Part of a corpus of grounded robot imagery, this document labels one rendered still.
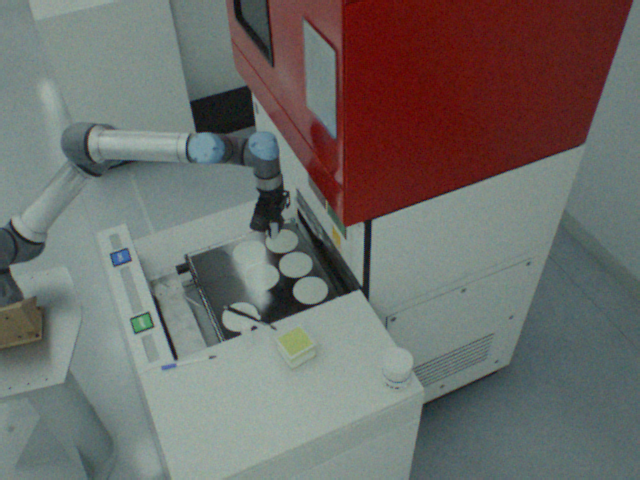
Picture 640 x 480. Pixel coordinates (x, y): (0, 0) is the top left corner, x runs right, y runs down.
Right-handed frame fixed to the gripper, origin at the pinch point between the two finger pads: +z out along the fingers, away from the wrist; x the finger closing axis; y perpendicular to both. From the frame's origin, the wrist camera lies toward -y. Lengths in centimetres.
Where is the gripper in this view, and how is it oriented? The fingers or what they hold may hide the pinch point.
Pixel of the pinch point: (271, 237)
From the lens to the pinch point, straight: 187.6
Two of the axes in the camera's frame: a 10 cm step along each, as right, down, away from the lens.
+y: 4.2, -6.8, 6.1
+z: 0.3, 6.8, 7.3
